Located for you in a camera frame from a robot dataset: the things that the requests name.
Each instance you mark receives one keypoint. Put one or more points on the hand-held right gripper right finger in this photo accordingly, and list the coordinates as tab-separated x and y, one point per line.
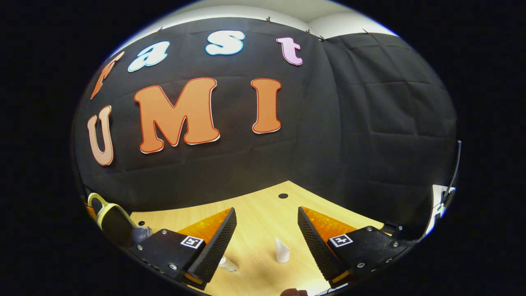
314	242

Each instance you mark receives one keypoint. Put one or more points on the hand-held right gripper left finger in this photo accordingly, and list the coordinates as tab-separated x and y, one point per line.
218	242

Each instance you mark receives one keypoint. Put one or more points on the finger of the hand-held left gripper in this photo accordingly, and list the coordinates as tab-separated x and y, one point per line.
90	211

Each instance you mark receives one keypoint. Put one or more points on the white pump bottle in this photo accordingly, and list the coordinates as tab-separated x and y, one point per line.
229	265

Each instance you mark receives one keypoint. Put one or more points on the cream yellow suitcase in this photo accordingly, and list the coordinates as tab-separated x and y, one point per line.
117	226

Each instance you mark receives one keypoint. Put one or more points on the white squeeze tube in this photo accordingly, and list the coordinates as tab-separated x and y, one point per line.
282	251

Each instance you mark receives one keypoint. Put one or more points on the black table clamp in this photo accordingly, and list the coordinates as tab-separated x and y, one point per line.
392	227

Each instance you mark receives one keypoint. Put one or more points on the black backdrop cloth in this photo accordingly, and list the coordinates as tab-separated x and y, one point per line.
328	123

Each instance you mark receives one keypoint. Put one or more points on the white box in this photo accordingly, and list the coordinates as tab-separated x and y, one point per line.
439	199

